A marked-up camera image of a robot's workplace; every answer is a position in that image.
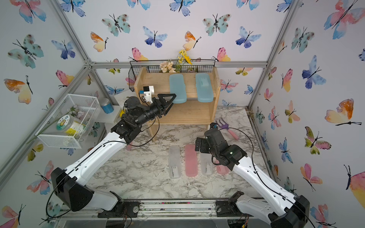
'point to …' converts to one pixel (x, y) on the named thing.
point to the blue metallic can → (107, 106)
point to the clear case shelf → (174, 162)
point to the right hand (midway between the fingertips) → (204, 140)
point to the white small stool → (119, 99)
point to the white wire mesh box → (82, 108)
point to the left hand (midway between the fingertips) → (175, 97)
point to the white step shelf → (109, 118)
